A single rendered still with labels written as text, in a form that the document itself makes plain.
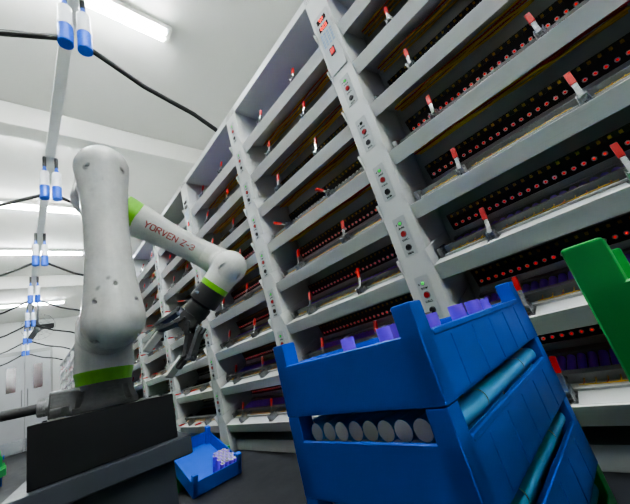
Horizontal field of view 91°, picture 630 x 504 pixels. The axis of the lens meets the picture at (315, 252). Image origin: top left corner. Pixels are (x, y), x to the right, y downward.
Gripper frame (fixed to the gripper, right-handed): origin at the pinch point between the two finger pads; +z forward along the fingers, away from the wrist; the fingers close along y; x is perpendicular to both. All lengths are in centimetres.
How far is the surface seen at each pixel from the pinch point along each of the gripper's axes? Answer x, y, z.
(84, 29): 39, 130, -89
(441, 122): 11, -41, -98
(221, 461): -51, -11, 29
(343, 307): -26, -30, -46
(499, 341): 37, -73, -42
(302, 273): -29, -7, -50
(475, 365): 44, -72, -38
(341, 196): -9, -14, -77
